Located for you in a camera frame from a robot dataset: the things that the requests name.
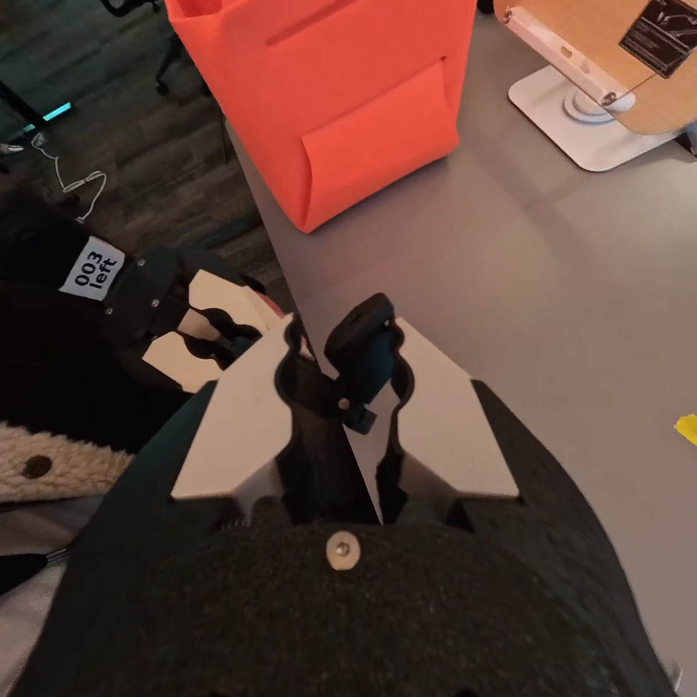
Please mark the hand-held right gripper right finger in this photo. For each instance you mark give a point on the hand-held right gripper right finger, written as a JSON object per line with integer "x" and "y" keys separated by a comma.
{"x": 452, "y": 435}

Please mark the grey desk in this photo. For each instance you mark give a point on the grey desk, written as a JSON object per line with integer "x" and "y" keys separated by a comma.
{"x": 517, "y": 299}

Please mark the white stand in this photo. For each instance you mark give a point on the white stand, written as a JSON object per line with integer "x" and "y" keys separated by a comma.
{"x": 588, "y": 141}

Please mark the yellow tape strip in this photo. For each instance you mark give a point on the yellow tape strip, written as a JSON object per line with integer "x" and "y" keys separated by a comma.
{"x": 687, "y": 427}

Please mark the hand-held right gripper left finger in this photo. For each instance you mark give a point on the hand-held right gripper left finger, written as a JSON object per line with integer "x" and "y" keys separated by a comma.
{"x": 234, "y": 435}

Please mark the orange fabric bag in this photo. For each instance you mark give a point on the orange fabric bag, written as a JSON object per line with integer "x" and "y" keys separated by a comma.
{"x": 354, "y": 109}

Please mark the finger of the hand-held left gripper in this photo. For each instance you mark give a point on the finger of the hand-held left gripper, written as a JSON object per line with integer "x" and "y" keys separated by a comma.
{"x": 185, "y": 365}
{"x": 228, "y": 294}

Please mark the black curved plastic part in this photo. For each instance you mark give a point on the black curved plastic part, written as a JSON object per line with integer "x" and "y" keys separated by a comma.
{"x": 365, "y": 359}

